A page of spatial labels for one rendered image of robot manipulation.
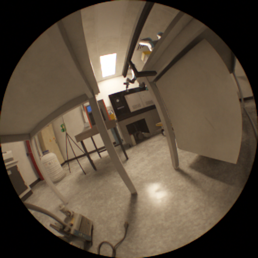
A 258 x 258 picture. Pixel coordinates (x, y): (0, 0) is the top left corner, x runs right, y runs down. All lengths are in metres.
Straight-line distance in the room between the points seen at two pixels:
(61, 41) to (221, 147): 0.74
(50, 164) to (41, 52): 1.87
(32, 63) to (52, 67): 0.09
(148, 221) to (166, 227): 0.12
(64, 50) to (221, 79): 0.56
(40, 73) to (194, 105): 0.75
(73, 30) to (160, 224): 0.87
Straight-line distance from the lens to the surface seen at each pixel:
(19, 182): 2.44
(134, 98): 2.09
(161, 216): 0.59
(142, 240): 0.58
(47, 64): 0.37
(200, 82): 0.48
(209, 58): 0.48
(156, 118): 2.11
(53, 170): 2.00
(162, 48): 0.49
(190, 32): 0.45
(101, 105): 1.35
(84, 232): 0.66
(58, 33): 0.26
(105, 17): 2.29
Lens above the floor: 0.56
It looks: 4 degrees down
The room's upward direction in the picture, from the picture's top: 21 degrees counter-clockwise
